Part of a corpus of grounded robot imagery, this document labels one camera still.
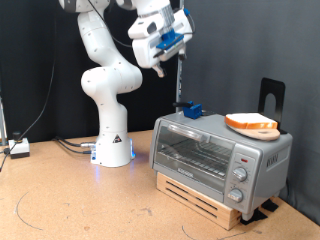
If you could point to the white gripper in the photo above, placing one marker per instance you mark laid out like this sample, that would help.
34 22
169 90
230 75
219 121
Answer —
146 55

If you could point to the white bread slice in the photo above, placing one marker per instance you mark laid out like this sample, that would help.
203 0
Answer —
250 120

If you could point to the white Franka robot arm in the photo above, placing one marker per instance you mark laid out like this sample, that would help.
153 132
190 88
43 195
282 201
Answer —
111 110

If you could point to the silver oven knob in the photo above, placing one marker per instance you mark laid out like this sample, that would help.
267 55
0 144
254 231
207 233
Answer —
240 174
235 195

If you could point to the silver toaster oven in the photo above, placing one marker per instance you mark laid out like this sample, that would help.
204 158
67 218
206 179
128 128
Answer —
266 160

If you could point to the vertical metal pole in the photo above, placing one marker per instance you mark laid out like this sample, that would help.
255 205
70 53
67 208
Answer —
180 86

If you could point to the grey backdrop curtain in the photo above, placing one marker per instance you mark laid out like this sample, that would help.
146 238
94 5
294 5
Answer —
250 40

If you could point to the black metal bookend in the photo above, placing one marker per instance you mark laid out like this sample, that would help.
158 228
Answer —
266 86

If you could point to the round wooden cutting board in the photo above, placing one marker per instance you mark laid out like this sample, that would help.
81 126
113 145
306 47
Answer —
263 135

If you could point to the black backdrop curtain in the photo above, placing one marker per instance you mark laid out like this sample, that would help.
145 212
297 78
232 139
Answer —
26 50

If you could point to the wooden slatted base block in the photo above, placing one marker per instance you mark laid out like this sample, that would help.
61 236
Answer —
230 216

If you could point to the white emergency stop button box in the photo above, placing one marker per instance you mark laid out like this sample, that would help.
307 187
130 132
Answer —
19 148

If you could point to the black foam wedge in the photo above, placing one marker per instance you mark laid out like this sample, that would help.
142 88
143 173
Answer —
270 206
255 216

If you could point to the silver metal rod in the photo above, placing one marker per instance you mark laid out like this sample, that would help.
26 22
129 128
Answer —
2 126

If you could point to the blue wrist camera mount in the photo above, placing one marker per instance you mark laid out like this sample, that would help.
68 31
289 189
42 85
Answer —
168 40

